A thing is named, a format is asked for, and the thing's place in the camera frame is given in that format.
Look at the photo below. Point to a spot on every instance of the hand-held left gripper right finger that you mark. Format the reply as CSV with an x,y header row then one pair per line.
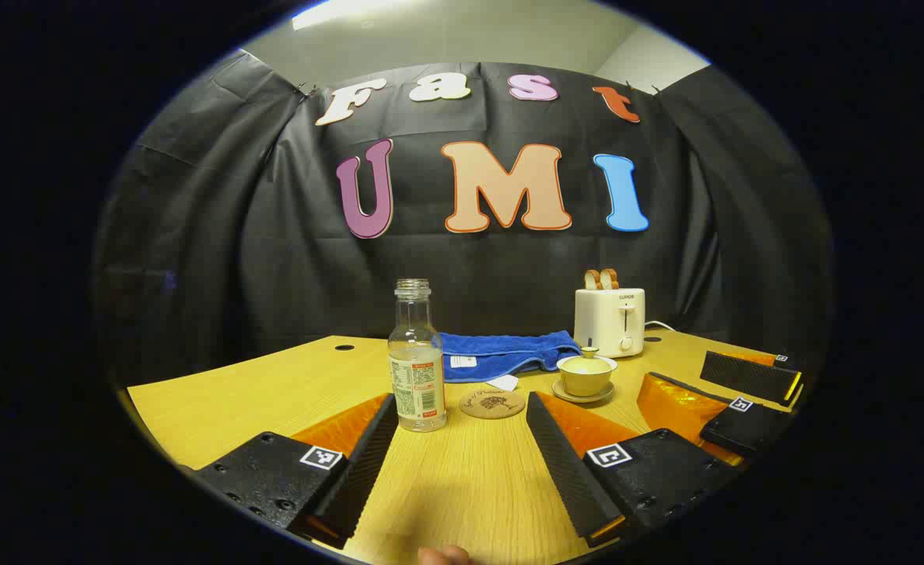
x,y
567,471

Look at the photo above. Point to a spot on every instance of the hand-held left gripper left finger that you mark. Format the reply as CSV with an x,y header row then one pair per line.
x,y
359,479

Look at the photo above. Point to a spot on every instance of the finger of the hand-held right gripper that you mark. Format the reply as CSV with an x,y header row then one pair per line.
x,y
744,428
748,377

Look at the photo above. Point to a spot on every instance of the cream teacup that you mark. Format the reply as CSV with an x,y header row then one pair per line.
x,y
585,384

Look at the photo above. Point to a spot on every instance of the round wooden coaster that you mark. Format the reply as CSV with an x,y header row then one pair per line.
x,y
493,404

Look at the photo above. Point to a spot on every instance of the clear water bottle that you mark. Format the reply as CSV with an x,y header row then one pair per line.
x,y
417,392

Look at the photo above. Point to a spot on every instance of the cream teacup lid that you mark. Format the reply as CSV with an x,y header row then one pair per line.
x,y
587,363

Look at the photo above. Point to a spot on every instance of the cream saucer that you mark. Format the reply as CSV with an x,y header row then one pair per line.
x,y
583,399

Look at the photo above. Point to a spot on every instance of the blue towel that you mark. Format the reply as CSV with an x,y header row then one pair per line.
x,y
501,353

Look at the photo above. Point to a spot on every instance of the white toaster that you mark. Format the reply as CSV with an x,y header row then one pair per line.
x,y
603,322

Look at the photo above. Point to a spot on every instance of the bread slice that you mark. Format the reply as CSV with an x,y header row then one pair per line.
x,y
592,280
610,279

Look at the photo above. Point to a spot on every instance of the black backdrop cloth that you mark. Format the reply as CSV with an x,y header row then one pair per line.
x,y
273,275

